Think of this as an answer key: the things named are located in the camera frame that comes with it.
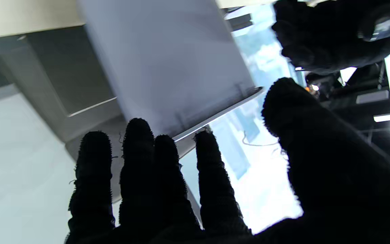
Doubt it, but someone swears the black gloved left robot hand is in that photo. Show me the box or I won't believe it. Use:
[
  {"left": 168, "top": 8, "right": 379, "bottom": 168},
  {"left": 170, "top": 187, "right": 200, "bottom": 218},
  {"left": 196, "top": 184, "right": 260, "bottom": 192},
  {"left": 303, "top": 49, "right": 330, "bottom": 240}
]
[{"left": 272, "top": 0, "right": 390, "bottom": 76}]

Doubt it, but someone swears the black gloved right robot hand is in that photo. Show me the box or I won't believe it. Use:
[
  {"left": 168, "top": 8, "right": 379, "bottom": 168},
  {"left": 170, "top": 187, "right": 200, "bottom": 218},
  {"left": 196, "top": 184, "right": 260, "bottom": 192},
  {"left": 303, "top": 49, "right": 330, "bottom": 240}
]
[{"left": 65, "top": 77, "right": 390, "bottom": 244}]

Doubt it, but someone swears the grey plastic waste bin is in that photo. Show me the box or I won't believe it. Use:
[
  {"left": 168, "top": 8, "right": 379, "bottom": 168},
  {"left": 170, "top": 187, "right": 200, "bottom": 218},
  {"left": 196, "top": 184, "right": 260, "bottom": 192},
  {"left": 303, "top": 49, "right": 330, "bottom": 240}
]
[{"left": 78, "top": 0, "right": 264, "bottom": 142}]

